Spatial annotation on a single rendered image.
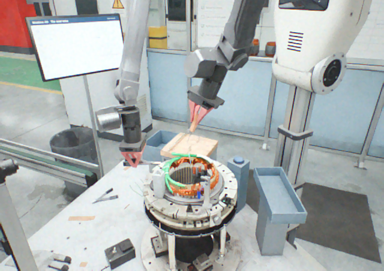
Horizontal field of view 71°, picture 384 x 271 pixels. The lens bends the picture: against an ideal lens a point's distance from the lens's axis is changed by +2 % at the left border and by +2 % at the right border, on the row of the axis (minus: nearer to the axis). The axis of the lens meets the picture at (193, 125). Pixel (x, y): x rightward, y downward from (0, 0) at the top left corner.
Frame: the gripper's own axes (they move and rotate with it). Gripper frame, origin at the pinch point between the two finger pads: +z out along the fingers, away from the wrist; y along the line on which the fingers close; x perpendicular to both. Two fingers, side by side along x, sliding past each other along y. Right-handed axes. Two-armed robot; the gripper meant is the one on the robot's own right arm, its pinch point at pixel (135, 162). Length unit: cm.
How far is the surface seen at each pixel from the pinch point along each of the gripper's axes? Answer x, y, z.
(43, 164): -76, -54, 42
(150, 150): -2.2, -27.6, 11.8
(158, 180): 9.5, 8.9, 0.0
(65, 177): -60, -49, 47
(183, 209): 17.6, 13.1, 6.9
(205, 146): 22.5, -29.4, 9.8
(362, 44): 156, -187, -11
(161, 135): -0.7, -44.4, 13.0
